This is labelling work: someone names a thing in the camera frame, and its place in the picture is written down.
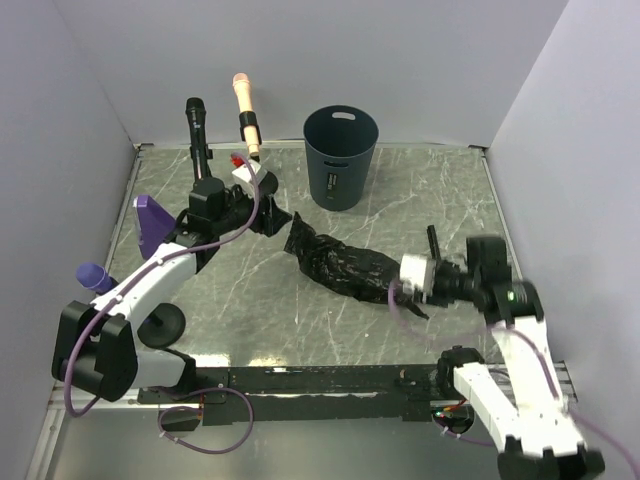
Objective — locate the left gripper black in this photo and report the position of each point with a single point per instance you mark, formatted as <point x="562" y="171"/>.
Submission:
<point x="269" y="218"/>

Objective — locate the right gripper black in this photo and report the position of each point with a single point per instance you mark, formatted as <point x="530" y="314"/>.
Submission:
<point x="435" y="297"/>

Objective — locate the black plastic trash bag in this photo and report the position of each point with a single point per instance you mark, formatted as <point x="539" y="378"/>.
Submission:
<point x="362" y="274"/>

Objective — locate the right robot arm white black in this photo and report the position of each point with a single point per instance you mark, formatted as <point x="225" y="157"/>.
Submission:
<point x="534" y="434"/>

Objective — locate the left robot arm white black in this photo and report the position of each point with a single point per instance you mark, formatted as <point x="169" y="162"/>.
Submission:
<point x="95" y="348"/>

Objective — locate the dark blue trash bin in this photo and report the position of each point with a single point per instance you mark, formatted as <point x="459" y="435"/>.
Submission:
<point x="339" y="144"/>

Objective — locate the black bar on table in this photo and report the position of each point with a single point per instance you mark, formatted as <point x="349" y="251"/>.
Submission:
<point x="433" y="243"/>

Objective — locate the black stand of pink microphone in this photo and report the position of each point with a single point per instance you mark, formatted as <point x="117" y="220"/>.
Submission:
<point x="251" y="135"/>

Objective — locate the purple wedge shaped box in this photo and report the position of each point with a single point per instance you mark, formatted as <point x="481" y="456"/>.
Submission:
<point x="152" y="222"/>

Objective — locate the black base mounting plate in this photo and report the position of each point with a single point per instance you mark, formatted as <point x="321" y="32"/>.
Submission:
<point x="410" y="392"/>

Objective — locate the pink beige microphone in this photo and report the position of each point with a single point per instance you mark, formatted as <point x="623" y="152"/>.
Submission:
<point x="242" y="88"/>

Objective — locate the purple microphone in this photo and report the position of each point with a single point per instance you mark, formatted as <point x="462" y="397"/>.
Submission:
<point x="95" y="278"/>

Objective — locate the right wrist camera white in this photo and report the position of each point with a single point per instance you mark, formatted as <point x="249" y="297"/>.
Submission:
<point x="417" y="276"/>

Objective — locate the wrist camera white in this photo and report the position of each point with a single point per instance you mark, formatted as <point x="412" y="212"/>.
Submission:
<point x="246" y="170"/>
<point x="417" y="276"/>

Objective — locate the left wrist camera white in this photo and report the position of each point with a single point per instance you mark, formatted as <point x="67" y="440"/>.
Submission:
<point x="246" y="170"/>

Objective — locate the aluminium front rail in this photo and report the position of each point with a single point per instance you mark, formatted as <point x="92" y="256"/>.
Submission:
<point x="100" y="400"/>

